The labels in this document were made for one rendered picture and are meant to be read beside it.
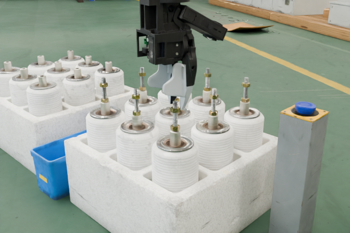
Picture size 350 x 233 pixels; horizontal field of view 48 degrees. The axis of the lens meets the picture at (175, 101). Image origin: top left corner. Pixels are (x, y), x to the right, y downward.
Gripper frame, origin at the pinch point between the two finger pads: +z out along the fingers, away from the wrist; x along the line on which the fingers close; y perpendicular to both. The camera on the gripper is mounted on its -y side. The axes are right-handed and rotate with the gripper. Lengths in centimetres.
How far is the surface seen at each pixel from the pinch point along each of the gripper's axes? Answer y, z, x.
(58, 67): 6, 8, -66
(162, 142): 3.1, 9.0, -1.5
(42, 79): 14, 7, -52
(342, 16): -246, 18, -144
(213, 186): -4.0, 17.4, 6.6
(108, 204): 11.7, 26.4, -11.5
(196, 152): -1.4, 10.2, 4.0
